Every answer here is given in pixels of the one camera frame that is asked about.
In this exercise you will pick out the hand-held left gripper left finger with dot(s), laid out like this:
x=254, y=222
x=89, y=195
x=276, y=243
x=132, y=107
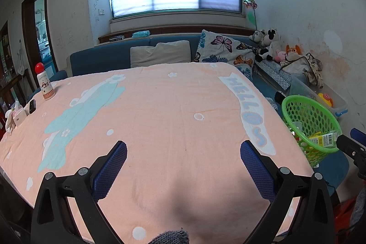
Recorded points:
x=110, y=169

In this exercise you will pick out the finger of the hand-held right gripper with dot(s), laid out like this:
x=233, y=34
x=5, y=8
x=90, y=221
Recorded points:
x=359, y=135
x=347, y=144

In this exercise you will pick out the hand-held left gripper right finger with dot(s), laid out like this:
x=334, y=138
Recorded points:
x=257, y=169

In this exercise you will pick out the clear bottle with yellow label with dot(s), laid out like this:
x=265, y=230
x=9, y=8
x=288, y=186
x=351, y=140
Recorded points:
x=323, y=139

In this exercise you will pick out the green plastic basket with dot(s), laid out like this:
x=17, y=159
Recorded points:
x=323, y=149

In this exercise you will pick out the blue padded seat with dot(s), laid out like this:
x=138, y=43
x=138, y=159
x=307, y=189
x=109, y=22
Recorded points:
x=334, y=169

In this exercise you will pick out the red plastic stool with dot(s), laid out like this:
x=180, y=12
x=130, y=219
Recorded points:
x=343, y=212

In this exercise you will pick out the yellow duck toy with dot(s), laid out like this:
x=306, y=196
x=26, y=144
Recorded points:
x=324, y=99

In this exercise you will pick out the pink printed blanket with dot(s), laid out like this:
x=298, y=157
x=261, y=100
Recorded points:
x=171, y=132

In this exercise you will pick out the clear plastic storage box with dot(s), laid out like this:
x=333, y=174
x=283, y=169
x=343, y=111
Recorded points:
x=303, y=86

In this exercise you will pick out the black plastic object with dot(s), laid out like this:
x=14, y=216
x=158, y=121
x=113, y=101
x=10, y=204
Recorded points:
x=280, y=96

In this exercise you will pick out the beige patterned cloth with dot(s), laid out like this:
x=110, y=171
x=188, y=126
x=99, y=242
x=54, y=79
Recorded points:
x=303, y=66

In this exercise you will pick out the grey knitted clothing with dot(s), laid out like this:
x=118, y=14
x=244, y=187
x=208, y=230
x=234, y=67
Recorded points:
x=170, y=237

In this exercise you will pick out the black and white woven mat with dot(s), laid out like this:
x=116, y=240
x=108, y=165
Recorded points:
x=274, y=74

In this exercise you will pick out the small black device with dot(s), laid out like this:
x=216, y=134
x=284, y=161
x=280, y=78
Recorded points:
x=32, y=106

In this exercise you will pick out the small pink and white box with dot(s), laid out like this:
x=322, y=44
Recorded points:
x=20, y=116

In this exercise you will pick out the white bottle with red cap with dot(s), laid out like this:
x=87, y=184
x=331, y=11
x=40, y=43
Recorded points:
x=45, y=86

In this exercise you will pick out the orange fox plush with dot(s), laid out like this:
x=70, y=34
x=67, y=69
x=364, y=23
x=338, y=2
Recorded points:
x=293, y=50

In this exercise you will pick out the white crumpled cloth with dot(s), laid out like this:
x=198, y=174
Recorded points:
x=9, y=124

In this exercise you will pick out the pink plush toy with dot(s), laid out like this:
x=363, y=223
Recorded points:
x=280, y=55

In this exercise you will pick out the butterfly print pillow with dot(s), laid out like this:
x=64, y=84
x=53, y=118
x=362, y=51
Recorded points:
x=223, y=49

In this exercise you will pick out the beige pillow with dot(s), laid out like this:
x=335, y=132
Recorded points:
x=160, y=54

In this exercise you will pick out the black and white cow plush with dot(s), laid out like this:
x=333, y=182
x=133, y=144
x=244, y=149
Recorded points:
x=270, y=38

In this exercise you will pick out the black and white flat box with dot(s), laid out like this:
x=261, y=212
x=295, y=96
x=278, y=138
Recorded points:
x=116, y=38

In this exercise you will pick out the grey plush toy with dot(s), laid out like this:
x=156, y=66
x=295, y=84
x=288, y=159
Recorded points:
x=257, y=36

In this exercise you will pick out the teal tissue pack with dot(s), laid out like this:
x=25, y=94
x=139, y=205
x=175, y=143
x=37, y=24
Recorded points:
x=141, y=34

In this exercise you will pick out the dark wooden cabinet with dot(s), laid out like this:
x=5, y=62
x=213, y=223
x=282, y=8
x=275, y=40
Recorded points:
x=4, y=46

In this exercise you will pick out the colourful pinwheel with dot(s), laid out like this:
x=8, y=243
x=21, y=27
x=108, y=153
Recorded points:
x=249, y=1

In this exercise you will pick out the dark wooden door frame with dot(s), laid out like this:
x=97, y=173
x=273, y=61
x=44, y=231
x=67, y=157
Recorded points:
x=28, y=32

